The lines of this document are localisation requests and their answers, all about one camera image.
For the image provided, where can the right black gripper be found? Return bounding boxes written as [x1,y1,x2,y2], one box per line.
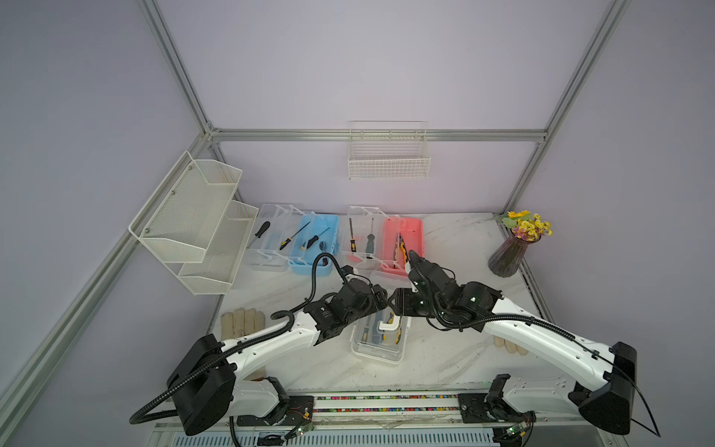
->
[389,287,447,317]

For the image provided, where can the white clear toolbox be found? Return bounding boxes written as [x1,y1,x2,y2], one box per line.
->
[350,308,411,365]

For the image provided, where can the pink clear toolbox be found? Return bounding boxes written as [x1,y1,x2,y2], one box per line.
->
[340,206,426,277]

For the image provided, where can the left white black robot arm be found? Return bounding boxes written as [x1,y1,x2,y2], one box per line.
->
[168,278,387,436]

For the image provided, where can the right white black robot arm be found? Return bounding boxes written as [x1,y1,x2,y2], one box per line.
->
[389,251,639,436]

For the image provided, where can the red yellow pliers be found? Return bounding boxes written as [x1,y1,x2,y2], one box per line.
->
[395,233,409,266]

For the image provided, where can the black yellow stubby screwdriver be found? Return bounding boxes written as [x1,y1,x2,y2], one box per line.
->
[301,227,331,251]

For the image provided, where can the purple glass vase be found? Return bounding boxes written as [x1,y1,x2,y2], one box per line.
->
[488,237,530,278]

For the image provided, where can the beige work glove right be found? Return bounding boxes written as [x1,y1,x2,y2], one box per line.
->
[493,336,529,356]

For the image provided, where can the beige work glove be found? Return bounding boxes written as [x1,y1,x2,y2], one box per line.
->
[493,336,529,356]
[220,306,267,381]

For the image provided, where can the yellow black thin screwdriver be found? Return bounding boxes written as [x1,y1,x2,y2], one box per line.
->
[279,221,311,251]

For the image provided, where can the blue clear toolbox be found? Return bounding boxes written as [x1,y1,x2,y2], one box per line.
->
[247,204,340,276]

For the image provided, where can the yellow artificial flowers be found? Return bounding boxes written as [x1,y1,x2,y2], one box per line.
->
[496,210,553,242]

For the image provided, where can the beige work glove left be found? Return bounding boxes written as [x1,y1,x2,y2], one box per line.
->
[220,306,267,381]

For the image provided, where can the lower white mesh shelf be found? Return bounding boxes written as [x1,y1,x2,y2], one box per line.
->
[178,200,259,295]

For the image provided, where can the white mesh shelf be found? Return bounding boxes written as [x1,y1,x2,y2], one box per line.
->
[178,200,259,295]
[128,153,242,264]

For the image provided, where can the upper white mesh shelf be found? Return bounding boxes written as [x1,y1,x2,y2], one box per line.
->
[128,153,242,264]

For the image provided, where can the grey handle screwdriver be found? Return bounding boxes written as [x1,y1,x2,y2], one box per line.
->
[365,219,375,259]

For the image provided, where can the yellow handle small screwdriver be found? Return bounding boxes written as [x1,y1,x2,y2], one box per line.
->
[348,218,357,253]

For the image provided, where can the black corrugated cable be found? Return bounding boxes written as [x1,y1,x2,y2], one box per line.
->
[129,252,347,426]

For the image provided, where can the black handle screwdriver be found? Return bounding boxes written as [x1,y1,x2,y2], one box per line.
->
[247,221,271,249]

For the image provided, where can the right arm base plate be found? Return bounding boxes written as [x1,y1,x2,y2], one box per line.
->
[457,393,536,424]

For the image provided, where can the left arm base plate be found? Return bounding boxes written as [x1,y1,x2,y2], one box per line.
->
[235,396,315,428]

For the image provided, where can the white wire wall basket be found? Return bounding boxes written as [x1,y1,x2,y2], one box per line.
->
[347,120,431,181]

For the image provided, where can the aluminium frame rail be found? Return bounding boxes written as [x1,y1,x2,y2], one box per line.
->
[212,129,547,143]

